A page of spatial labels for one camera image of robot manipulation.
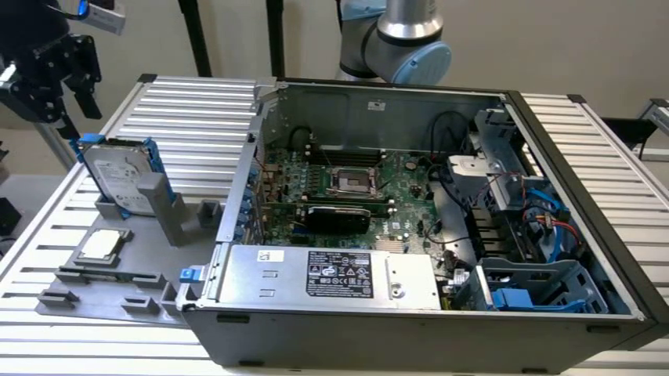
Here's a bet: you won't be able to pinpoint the blue data wire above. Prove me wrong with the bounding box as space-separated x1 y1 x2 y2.
522 186 582 264

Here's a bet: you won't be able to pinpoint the grey parts rack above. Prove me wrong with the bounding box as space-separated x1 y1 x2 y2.
33 172 232 327

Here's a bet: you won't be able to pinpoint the green motherboard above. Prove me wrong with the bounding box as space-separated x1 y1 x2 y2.
259 146 460 255

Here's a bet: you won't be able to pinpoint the grey disk bay cage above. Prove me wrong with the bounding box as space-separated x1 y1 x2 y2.
458 256 614 315

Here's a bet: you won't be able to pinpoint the grey power supply unit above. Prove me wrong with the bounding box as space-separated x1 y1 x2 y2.
213 244 446 311

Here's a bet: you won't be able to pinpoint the blue camera cable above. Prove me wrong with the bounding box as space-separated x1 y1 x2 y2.
65 0 90 21

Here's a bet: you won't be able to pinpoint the aluminium profile post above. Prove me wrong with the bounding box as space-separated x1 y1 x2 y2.
29 117 77 170

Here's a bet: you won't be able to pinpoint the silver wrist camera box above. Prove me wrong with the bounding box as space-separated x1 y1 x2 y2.
81 2 128 37

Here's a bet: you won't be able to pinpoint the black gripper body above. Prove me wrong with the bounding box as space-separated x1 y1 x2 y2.
0 33 102 125

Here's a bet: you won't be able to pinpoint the hard disk with blue rails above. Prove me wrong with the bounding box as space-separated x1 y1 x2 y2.
69 134 169 220

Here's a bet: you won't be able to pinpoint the long black looped wire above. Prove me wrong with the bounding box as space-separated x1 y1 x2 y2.
428 110 475 158

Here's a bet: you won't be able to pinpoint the red and black power wire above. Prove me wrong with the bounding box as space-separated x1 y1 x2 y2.
523 210 580 246

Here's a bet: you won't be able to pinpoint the blue disk carrier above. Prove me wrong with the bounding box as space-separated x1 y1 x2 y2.
492 287 536 313

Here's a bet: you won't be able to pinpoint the black stand pole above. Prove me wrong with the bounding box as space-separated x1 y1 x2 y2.
176 0 213 78
263 0 287 78

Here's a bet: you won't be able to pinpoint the black open PC case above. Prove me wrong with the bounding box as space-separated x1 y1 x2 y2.
176 77 669 368

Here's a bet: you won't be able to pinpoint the aluminium profile frame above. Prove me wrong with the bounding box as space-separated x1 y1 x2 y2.
628 97 669 162

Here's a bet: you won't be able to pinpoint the black graphics card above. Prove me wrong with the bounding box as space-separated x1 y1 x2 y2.
293 203 375 238

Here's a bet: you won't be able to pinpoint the short black looped wire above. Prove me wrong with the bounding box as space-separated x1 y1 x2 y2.
288 125 315 151

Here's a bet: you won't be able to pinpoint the metal drive bracket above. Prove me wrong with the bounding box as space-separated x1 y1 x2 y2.
444 108 551 215

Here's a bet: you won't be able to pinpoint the black RAM slots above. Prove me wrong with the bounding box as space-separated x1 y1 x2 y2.
317 147 381 166

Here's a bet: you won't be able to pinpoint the blue case latch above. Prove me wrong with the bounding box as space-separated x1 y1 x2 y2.
177 265 204 284

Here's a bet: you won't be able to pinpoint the silver CPU chip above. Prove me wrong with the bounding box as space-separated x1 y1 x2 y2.
74 229 134 261

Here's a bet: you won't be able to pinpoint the metal CPU socket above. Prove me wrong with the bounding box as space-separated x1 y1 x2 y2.
321 165 383 201

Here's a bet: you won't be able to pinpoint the black box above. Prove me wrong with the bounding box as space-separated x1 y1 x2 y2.
0 197 22 237

